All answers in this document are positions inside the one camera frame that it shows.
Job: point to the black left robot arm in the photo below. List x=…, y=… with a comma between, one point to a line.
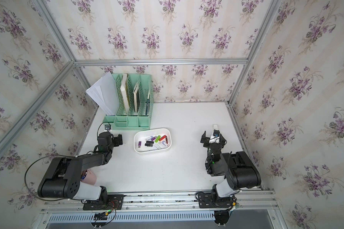
x=63, y=176

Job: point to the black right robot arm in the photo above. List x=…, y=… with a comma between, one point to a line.
x=237, y=168

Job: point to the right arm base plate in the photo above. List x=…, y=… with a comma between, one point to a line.
x=210, y=201

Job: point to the green usb flash drive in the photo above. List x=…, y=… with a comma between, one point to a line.
x=157, y=139

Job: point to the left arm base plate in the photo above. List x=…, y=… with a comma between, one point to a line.
x=108, y=203

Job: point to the pink pen cup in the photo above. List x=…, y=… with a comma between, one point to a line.
x=88, y=177

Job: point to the beige notebook in organizer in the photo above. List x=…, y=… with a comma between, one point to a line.
x=136, y=98

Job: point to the dark grey usb flash drive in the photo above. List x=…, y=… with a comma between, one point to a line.
x=149, y=143

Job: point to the green desk file organizer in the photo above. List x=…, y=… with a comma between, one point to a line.
x=132, y=120

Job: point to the dark pen in organizer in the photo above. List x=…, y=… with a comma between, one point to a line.
x=147, y=106

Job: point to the white book in organizer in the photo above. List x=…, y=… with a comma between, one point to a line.
x=124, y=92

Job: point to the white eraser block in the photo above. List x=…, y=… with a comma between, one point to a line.
x=215, y=127

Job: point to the white paper stack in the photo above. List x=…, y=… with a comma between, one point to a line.
x=104, y=93

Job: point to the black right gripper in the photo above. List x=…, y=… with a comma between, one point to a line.
x=206, y=140

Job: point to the white plastic storage box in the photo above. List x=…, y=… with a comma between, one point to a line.
x=142, y=135

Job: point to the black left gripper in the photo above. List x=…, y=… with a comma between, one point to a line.
x=116, y=143

